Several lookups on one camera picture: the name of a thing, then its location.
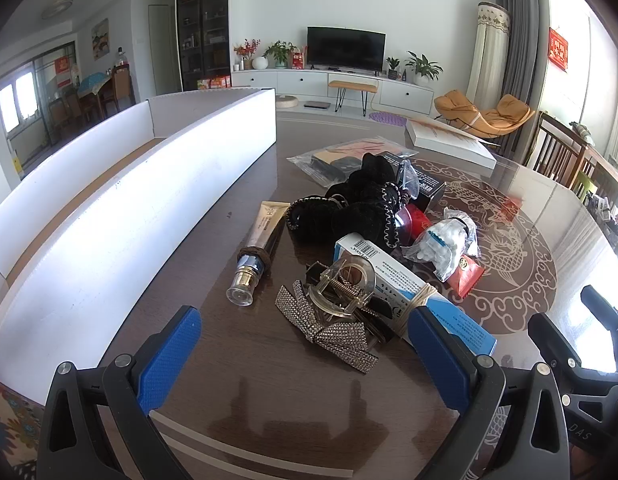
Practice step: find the small clear plastic bag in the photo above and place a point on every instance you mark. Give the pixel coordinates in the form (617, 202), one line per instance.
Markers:
(408, 180)

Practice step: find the wooden dining chair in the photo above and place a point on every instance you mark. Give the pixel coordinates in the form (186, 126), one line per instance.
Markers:
(123, 85)

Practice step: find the red wall hanging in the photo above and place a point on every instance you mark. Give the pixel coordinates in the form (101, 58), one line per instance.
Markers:
(559, 47)

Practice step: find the beige covered air conditioner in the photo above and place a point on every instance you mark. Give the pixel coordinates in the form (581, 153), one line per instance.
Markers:
(489, 60)

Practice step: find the red flower bouquet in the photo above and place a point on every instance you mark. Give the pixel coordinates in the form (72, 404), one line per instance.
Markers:
(246, 50)

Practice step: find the bag of cotton swabs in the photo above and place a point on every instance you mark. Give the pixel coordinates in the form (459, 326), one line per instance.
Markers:
(441, 242)

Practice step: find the white door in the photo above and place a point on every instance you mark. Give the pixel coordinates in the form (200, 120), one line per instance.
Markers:
(159, 50)

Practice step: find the black television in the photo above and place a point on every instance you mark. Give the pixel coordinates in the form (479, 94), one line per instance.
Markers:
(346, 47)

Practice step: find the blue and white carton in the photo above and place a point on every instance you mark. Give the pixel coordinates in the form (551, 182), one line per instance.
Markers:
(394, 272)

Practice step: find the round beige floor pad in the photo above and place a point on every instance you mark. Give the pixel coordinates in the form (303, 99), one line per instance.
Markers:
(287, 102)

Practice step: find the large potted plant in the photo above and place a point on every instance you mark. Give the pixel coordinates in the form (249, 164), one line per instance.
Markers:
(424, 67)

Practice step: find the dining table with blue cloth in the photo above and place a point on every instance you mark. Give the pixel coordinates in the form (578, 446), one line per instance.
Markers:
(94, 82)

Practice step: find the small potted plant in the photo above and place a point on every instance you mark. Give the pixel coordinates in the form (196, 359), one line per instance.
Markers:
(392, 65)

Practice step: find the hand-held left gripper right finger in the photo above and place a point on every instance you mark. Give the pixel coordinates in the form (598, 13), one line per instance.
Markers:
(439, 360)

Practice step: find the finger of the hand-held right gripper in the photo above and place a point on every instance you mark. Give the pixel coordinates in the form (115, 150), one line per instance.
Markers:
(609, 315)
(551, 345)

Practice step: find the orange lounge chair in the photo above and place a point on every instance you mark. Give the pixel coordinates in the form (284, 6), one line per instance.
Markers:
(509, 110)

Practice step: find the red foil packet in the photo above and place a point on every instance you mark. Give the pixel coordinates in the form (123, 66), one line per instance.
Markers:
(466, 276)

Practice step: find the clear zip bag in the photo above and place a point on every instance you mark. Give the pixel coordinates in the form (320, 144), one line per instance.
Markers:
(329, 162)

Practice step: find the leafy green potted plant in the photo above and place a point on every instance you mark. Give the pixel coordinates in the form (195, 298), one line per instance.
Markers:
(279, 52)

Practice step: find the dark wooden slatted chair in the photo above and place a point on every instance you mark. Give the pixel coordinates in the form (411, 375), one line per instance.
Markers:
(554, 145)

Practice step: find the red window poster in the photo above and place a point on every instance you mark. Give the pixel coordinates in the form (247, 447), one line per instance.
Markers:
(63, 66)

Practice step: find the grey bathroom scale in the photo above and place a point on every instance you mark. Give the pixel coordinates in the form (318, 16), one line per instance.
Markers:
(317, 105)

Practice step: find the white television cabinet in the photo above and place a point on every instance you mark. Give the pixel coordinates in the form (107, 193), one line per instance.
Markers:
(299, 82)

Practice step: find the patterned cushion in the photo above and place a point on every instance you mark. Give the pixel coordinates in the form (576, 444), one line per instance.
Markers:
(9, 425)

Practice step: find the wooden bench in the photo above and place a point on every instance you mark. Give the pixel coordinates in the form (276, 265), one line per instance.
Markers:
(351, 85)

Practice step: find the beige cosmetic tube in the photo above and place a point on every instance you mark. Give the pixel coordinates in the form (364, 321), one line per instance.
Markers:
(261, 232)

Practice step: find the grey curtain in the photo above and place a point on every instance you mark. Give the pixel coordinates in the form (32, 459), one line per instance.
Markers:
(524, 35)

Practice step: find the black plush slippers bundle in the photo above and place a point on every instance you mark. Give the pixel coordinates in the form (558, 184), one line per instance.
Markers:
(359, 215)

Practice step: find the red gift bag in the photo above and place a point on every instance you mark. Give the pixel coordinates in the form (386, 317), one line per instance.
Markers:
(298, 60)

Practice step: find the clear claw hair clip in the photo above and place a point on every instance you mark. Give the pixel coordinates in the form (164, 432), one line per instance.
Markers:
(361, 272)

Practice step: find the round white vase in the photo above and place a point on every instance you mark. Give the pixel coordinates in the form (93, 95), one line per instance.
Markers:
(260, 63)

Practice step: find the rhinestone bow hair clip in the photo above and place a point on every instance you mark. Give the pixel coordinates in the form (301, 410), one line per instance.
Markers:
(339, 345)

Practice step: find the red snack boxes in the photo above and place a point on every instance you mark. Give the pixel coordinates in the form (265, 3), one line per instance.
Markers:
(219, 82)

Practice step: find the purple floor mat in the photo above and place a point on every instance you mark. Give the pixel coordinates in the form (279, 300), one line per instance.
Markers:
(387, 119)

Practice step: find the black printed carton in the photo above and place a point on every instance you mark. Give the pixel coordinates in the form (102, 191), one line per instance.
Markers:
(429, 187)

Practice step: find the tall black display cabinet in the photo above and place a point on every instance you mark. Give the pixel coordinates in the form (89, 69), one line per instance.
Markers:
(204, 25)

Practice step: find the round ceiling lamp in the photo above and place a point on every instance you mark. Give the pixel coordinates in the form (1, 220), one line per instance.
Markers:
(56, 10)

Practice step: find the flat white box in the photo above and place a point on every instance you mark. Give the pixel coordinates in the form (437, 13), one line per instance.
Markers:
(454, 147)

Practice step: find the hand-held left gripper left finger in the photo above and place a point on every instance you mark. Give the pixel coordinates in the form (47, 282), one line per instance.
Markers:
(169, 355)

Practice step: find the cluttered wooden sideboard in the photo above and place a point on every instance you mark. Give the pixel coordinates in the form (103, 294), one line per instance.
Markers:
(604, 170)

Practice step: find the framed wall painting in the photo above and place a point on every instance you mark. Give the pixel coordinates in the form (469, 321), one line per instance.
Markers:
(100, 37)

